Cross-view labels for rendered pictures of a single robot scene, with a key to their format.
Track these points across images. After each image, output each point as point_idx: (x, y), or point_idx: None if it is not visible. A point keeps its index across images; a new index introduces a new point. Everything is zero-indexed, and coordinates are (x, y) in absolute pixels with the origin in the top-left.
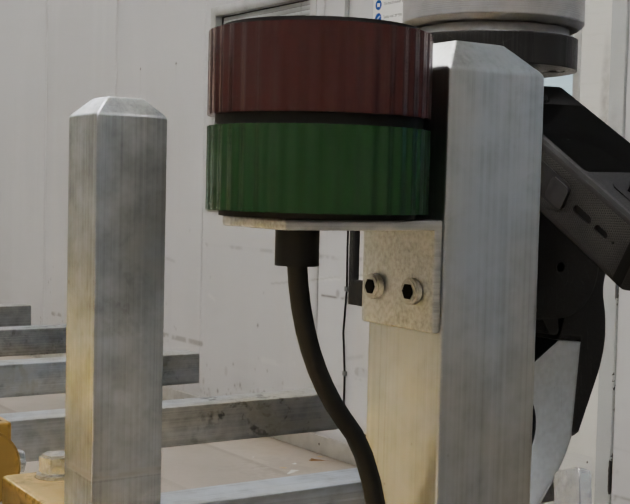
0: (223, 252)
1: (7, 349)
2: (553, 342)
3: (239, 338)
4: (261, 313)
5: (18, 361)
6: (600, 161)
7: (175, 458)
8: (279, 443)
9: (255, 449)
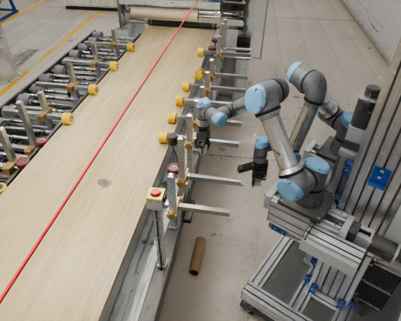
0: (396, 1)
1: (232, 91)
2: (205, 144)
3: (390, 30)
4: (397, 25)
5: (220, 102)
6: (200, 138)
7: (352, 64)
8: (386, 65)
9: (377, 65)
